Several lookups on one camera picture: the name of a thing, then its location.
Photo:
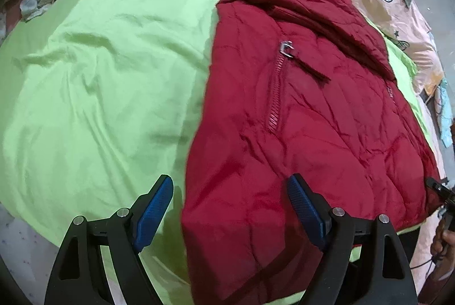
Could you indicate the red puffer jacket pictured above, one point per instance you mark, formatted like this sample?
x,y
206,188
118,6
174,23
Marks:
x,y
295,86

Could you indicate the green bed sheet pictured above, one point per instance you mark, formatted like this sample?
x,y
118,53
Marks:
x,y
99,98

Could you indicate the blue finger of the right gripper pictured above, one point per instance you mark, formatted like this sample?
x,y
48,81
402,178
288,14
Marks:
x,y
445,195

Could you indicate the person's right hand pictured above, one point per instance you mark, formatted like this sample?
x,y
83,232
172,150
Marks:
x,y
443,245

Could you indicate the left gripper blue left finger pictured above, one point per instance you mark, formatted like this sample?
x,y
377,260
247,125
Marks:
x,y
148,211

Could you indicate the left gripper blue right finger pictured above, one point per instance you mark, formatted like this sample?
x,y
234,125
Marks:
x,y
311,209

